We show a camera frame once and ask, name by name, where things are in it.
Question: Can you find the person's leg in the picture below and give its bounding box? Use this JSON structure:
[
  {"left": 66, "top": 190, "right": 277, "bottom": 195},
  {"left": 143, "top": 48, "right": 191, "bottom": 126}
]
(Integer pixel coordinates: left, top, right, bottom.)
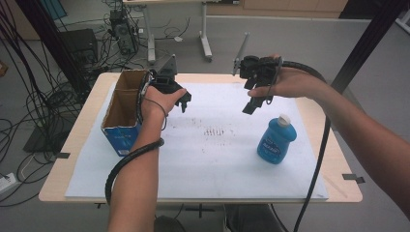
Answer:
[{"left": 224, "top": 203, "right": 291, "bottom": 232}]

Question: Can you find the tangle of black floor cables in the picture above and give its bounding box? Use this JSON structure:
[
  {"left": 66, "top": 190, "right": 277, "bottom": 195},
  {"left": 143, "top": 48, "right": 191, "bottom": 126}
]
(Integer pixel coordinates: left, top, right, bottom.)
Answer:
[{"left": 0, "top": 0, "right": 194, "bottom": 207}]

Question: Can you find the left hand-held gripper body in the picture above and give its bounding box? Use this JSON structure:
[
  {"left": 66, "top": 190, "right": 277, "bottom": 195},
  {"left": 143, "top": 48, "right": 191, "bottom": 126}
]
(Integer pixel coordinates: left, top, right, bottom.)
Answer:
[{"left": 148, "top": 54, "right": 188, "bottom": 95}]

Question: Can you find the black computer tower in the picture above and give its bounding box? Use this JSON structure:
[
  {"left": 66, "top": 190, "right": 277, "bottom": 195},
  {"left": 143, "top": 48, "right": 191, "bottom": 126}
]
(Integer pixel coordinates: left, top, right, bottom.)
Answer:
[{"left": 108, "top": 9, "right": 139, "bottom": 56}]

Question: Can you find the black metal post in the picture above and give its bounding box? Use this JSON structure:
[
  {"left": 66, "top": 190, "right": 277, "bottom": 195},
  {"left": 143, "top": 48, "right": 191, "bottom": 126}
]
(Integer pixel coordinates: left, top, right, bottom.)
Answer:
[
  {"left": 14, "top": 0, "right": 93, "bottom": 95},
  {"left": 331, "top": 0, "right": 410, "bottom": 95}
]

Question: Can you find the white power strip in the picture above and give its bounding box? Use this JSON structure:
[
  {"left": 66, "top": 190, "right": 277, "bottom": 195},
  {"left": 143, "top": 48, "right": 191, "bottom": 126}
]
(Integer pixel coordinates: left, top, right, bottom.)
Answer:
[{"left": 0, "top": 172, "right": 17, "bottom": 194}]

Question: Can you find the person's dark shoe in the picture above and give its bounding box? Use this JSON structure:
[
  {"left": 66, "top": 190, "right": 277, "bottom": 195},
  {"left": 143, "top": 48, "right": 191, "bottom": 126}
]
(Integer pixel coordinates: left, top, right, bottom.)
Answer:
[{"left": 154, "top": 215, "right": 187, "bottom": 232}]

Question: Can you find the light wooden table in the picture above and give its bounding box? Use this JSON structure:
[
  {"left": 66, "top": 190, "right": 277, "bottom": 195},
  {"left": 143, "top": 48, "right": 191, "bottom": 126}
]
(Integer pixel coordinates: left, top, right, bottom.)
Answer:
[{"left": 38, "top": 72, "right": 364, "bottom": 204}]

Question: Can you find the person's right hand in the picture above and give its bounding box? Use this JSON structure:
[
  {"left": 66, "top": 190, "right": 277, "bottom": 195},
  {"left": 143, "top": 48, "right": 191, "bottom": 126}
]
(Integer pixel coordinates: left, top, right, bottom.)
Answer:
[{"left": 247, "top": 53, "right": 323, "bottom": 100}]

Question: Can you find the person's left hand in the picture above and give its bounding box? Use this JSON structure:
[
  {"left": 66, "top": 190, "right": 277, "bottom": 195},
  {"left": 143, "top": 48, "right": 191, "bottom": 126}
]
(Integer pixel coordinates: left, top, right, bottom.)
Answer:
[{"left": 140, "top": 86, "right": 188, "bottom": 125}]

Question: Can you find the white desk frame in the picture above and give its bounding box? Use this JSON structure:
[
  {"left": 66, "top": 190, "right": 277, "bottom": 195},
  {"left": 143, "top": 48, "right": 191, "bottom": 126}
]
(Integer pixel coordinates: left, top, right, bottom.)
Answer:
[{"left": 124, "top": 0, "right": 215, "bottom": 64}]

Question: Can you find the wooden cabinet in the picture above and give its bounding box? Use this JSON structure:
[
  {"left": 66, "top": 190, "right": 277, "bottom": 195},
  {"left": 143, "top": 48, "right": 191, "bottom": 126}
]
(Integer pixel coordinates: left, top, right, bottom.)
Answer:
[{"left": 206, "top": 0, "right": 349, "bottom": 19}]

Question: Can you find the blue plastic bottle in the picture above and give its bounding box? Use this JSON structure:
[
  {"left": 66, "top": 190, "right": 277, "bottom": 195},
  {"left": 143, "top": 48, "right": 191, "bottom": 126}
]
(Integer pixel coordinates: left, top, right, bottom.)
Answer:
[{"left": 256, "top": 113, "right": 298, "bottom": 165}]

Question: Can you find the white foam mat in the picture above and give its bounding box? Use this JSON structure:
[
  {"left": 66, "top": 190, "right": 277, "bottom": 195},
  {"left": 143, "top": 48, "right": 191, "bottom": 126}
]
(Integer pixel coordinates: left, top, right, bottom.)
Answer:
[{"left": 65, "top": 81, "right": 329, "bottom": 201}]

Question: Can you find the right gripper black corrugated cable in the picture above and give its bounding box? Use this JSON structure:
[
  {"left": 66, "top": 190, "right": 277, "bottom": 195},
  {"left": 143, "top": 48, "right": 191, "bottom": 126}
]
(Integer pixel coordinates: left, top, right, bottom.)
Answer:
[{"left": 279, "top": 60, "right": 332, "bottom": 232}]

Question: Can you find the black floor plate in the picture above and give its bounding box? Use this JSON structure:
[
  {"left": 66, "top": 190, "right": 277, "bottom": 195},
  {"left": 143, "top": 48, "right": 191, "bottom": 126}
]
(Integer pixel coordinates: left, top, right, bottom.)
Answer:
[{"left": 22, "top": 115, "right": 76, "bottom": 154}]

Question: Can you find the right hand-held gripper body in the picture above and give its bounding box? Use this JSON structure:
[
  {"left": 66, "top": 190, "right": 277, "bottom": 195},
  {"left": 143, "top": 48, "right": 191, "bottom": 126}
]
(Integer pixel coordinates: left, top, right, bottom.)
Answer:
[{"left": 232, "top": 31, "right": 284, "bottom": 90}]

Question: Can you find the black box on floor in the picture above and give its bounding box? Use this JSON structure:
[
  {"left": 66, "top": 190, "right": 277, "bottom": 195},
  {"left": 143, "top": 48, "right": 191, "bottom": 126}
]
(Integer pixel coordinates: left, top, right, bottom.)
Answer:
[{"left": 59, "top": 28, "right": 100, "bottom": 66}]

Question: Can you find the blue cardboard box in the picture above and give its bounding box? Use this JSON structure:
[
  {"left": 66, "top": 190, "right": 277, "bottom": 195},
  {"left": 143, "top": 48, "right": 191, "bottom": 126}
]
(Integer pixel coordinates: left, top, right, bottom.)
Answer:
[{"left": 101, "top": 69, "right": 153, "bottom": 158}]

